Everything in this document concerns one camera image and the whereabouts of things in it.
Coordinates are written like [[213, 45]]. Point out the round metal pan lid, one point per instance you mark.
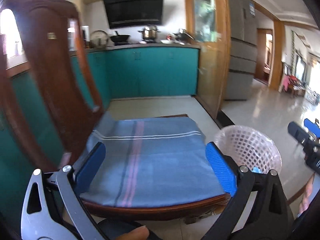
[[98, 39]]

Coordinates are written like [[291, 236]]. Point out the light blue knitted cloth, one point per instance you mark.
[[256, 170]]

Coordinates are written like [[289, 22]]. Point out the white plastic mesh basket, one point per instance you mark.
[[240, 145]]

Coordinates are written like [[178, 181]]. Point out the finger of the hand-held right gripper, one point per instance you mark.
[[312, 127], [298, 133]]

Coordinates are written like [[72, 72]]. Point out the white kitchen appliance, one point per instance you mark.
[[71, 40]]

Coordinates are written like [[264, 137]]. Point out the black wok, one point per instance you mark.
[[120, 38]]

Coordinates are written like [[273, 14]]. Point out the wood framed glass sliding door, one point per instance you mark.
[[207, 55]]

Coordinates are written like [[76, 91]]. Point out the grey refrigerator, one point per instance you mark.
[[241, 55]]

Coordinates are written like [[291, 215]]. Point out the person's right hand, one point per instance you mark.
[[307, 197]]

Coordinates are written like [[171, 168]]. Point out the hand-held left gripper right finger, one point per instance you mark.
[[221, 172]]

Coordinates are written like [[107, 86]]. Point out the brown wooden door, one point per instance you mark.
[[261, 60]]

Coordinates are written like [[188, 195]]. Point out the white bowl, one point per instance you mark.
[[165, 40]]

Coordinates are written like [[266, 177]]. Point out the black pot with lid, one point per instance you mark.
[[182, 35]]

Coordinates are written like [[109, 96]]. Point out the steel pot with lid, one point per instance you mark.
[[149, 33]]

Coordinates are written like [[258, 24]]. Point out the teal lower cabinets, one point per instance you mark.
[[155, 72]]

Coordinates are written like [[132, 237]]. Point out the carved wooden chair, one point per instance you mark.
[[50, 80]]

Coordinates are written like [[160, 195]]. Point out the black range hood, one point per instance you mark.
[[135, 10]]

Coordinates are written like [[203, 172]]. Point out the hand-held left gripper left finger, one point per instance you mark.
[[91, 167]]

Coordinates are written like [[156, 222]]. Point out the dark wooden armchairs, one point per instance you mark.
[[293, 85]]

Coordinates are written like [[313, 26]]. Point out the person's left hand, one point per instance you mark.
[[135, 233]]

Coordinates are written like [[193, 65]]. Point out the bright window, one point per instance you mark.
[[8, 30]]

